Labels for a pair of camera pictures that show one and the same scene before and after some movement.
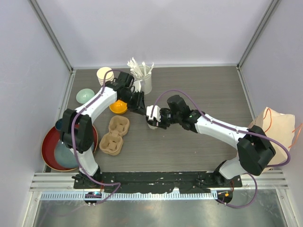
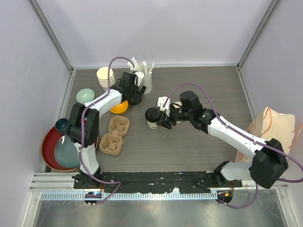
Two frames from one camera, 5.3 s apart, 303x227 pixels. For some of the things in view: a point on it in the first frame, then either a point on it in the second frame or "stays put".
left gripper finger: x=137 y=104 → x=142 y=91
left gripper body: x=127 y=98 stays put
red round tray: x=51 y=137 stays put
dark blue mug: x=59 y=124 stays put
